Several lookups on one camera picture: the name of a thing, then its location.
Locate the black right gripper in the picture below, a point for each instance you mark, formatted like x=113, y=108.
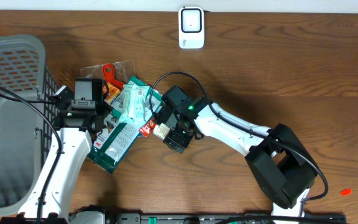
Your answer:
x=165, y=116

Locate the white jar green lid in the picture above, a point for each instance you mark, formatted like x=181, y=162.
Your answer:
x=161, y=131

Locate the red snack stick packet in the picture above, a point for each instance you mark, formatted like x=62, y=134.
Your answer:
x=148, y=128

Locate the pale green small packet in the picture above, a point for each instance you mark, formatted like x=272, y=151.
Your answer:
x=134, y=108

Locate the green packaged item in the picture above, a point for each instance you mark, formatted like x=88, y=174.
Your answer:
x=114, y=142

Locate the red packaged item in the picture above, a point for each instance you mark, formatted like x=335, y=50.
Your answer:
x=111, y=72

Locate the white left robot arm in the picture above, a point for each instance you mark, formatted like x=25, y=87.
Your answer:
x=73, y=131

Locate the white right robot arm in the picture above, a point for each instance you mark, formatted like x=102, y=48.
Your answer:
x=281, y=165

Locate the white barcode scanner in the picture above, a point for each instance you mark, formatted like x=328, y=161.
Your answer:
x=191, y=31

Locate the grey plastic basket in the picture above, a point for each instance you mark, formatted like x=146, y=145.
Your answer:
x=24, y=136

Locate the small red floor marker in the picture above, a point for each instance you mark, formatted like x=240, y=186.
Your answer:
x=346, y=192

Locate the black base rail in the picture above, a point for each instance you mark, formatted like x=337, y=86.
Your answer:
x=97, y=214

